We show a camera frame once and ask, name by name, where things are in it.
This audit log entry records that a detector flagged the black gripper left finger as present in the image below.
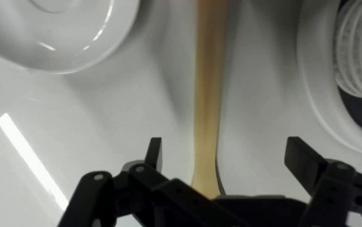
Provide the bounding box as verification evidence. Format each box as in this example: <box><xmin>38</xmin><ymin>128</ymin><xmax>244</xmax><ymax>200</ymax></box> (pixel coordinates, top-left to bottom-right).
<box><xmin>57</xmin><ymin>136</ymin><xmax>243</xmax><ymax>227</ymax></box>

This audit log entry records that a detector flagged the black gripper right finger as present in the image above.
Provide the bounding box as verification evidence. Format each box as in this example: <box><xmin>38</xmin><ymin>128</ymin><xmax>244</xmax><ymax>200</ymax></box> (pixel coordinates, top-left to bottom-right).
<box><xmin>284</xmin><ymin>134</ymin><xmax>362</xmax><ymax>227</ymax></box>

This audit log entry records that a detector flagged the wooden spoon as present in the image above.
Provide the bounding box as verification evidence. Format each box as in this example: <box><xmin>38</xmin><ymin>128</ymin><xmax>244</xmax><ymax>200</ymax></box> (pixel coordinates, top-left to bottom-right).
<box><xmin>190</xmin><ymin>0</ymin><xmax>229</xmax><ymax>200</ymax></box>

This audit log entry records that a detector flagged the white round plate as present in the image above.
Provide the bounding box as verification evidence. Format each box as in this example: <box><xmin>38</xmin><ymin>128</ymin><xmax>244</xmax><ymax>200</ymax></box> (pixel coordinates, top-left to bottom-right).
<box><xmin>0</xmin><ymin>0</ymin><xmax>143</xmax><ymax>76</ymax></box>

